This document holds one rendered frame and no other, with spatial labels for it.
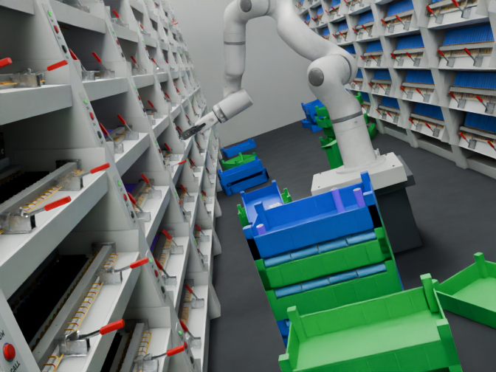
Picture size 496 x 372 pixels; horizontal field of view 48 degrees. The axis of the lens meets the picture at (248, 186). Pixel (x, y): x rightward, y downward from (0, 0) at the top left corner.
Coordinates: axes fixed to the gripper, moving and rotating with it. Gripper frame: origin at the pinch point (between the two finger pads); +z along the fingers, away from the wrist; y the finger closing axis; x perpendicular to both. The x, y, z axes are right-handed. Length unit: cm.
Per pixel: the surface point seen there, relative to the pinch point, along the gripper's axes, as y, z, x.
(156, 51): 88, 0, 43
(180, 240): -57, 15, -26
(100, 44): -52, 1, 43
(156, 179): -52, 11, -4
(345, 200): -105, -38, -28
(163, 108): 17.5, 4.8, 14.4
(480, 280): -89, -60, -76
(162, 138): 17.9, 12.6, 3.2
